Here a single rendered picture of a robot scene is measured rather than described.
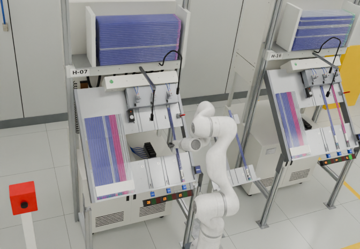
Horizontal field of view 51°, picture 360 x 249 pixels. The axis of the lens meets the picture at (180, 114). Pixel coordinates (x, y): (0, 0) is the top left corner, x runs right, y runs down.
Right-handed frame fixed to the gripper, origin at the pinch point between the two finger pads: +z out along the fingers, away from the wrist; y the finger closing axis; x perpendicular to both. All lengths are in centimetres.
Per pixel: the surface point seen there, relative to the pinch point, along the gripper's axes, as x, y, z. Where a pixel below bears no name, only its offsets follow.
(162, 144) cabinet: 2.6, -6.2, 46.2
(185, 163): 14.0, -4.4, -0.6
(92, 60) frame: -58, 49, -9
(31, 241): 49, 96, 31
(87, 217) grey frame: 36, 63, 5
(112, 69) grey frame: -53, 36, -1
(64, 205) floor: 42, 69, 97
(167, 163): 11.8, 8.2, -0.2
